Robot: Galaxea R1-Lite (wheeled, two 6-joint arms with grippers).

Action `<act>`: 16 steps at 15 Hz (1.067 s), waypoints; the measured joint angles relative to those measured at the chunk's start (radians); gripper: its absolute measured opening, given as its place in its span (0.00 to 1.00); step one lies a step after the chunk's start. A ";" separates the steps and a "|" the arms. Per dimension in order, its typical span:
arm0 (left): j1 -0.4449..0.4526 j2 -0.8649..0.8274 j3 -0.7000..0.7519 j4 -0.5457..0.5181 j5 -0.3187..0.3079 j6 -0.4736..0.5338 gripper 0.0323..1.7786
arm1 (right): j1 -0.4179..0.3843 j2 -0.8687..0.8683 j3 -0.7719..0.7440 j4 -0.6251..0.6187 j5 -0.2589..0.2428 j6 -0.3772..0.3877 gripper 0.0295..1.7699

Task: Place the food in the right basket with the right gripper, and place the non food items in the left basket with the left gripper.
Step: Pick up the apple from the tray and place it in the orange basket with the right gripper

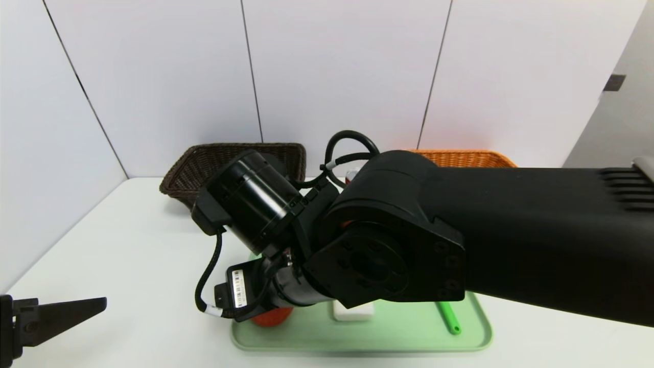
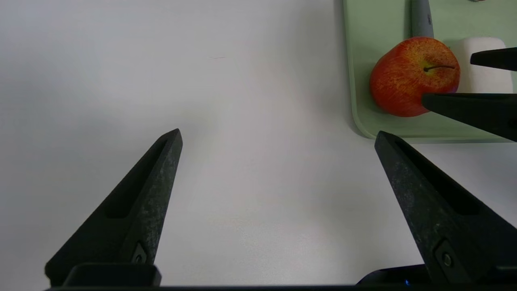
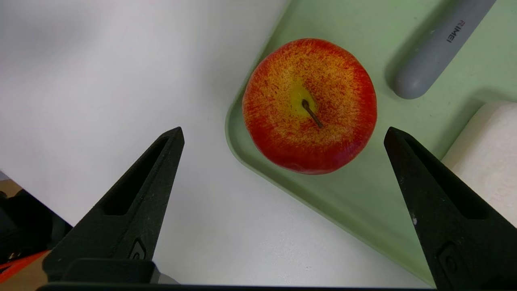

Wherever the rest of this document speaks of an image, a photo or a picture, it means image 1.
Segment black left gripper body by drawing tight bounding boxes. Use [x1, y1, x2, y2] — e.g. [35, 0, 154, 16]
[0, 294, 14, 368]

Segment red apple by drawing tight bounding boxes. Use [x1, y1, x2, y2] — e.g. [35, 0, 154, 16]
[250, 307, 294, 328]

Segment yellow pasta spoon green handle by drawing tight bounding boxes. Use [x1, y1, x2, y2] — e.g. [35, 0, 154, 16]
[436, 302, 461, 336]

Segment dark brown wicker basket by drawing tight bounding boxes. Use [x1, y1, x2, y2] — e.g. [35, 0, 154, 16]
[159, 143, 307, 211]

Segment orange wicker basket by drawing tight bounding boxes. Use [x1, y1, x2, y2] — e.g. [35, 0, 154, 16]
[406, 149, 518, 169]

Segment white soap bar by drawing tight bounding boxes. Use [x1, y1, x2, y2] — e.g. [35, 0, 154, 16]
[333, 301, 375, 322]

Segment light green plastic tray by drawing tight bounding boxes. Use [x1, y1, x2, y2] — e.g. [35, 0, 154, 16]
[231, 291, 494, 353]

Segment thin black camera cable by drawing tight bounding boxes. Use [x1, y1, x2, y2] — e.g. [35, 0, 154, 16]
[194, 230, 238, 319]

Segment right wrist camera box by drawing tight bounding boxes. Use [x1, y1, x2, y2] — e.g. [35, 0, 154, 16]
[191, 188, 228, 236]

